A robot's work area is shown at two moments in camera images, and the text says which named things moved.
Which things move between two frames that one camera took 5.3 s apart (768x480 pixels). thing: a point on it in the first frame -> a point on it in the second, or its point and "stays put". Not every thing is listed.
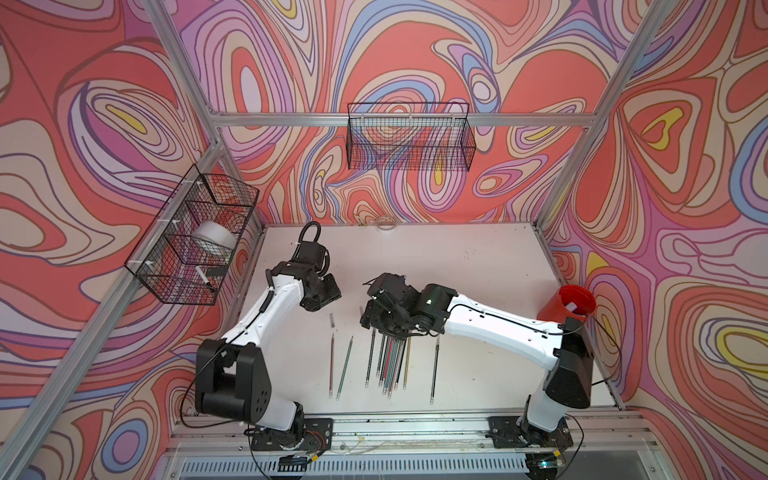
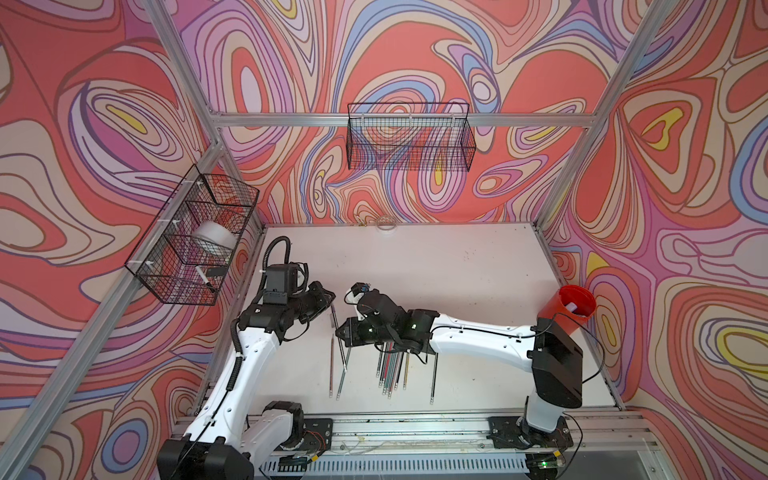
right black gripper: (371, 318) -> (351, 339)
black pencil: (434, 377) stays put
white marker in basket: (205, 280) stays put
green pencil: (344, 369) stays put
